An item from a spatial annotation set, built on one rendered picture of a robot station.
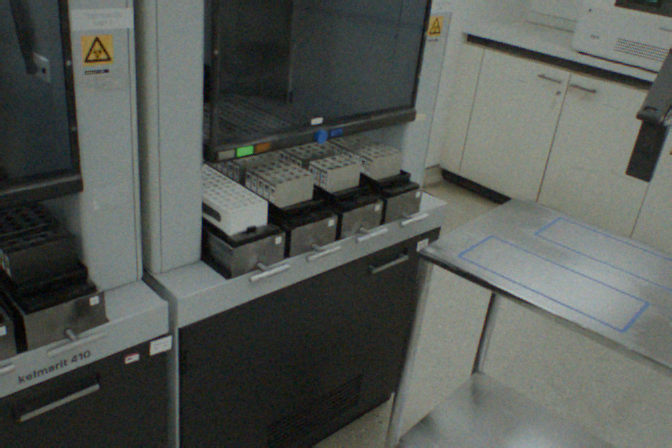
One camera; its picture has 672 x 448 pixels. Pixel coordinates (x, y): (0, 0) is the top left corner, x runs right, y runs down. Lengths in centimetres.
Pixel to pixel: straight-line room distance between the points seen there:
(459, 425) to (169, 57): 114
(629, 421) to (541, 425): 66
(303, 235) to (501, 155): 237
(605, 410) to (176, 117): 178
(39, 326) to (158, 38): 52
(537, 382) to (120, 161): 172
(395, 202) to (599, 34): 195
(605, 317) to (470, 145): 258
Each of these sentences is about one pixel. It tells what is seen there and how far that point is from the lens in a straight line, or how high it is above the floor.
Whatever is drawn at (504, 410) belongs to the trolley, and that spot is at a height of 28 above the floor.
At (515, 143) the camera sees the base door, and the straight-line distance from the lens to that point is 361.
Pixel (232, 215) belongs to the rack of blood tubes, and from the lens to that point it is 131.
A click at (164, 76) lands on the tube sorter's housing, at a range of 119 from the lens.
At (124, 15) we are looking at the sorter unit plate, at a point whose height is 124.
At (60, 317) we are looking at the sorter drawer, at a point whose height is 78.
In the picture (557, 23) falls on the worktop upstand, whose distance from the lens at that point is 414.
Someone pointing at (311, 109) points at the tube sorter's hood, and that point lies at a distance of 141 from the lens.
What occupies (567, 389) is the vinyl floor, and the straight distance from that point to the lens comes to 248.
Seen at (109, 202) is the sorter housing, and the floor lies 92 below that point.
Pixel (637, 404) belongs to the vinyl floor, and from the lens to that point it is 254.
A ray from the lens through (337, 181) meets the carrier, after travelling 154.
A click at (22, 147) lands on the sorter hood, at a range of 111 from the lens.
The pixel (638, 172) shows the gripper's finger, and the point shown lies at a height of 120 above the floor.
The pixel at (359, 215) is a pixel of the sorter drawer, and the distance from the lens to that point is 152.
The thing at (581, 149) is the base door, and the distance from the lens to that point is 343.
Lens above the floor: 145
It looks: 27 degrees down
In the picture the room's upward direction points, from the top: 7 degrees clockwise
